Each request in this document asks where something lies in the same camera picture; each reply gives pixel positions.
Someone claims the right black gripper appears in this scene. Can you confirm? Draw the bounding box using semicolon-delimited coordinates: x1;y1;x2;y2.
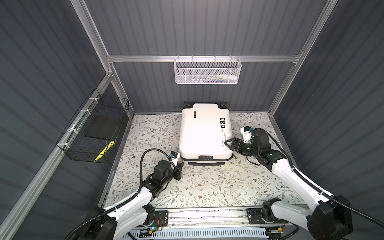
224;137;259;158

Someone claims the black carry-on suitcase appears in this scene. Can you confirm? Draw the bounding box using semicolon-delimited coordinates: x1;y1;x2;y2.
179;102;233;166

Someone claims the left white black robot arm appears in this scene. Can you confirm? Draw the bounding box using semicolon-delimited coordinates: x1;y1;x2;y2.
65;148;183;240

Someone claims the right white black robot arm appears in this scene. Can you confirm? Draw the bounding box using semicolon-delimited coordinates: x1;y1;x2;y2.
224;126;384;240

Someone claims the white tube in basket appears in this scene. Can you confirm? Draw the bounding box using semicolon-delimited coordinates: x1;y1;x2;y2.
216;74;239;83

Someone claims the white perforated vent panel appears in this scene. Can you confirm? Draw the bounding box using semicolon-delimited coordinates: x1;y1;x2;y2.
130;227;270;240

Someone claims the yellow black striped item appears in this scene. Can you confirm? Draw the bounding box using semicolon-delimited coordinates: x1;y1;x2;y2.
94;141;115;162

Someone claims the black flat pad in basket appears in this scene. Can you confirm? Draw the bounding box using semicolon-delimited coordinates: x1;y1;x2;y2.
85;116;124;140

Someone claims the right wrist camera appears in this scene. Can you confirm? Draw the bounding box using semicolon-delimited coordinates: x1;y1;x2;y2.
240;126;253;144

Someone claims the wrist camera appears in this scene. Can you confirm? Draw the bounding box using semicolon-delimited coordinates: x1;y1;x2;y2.
240;126;253;144
170;151;183;166

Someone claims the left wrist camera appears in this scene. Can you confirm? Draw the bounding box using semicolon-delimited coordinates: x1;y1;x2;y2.
170;151;183;166

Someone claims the aluminium front rail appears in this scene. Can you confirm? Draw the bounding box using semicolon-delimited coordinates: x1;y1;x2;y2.
86;205;328;230

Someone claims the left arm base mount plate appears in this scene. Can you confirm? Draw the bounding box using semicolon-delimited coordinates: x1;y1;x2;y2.
143;210;169;227

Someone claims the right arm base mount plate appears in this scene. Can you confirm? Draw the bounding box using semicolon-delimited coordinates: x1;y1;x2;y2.
246;207;287;225

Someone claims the white wire mesh basket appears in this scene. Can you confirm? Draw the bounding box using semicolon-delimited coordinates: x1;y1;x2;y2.
173;58;242;85

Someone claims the black wire mesh basket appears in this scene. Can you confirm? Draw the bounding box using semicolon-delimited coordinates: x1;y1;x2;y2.
57;90;130;164

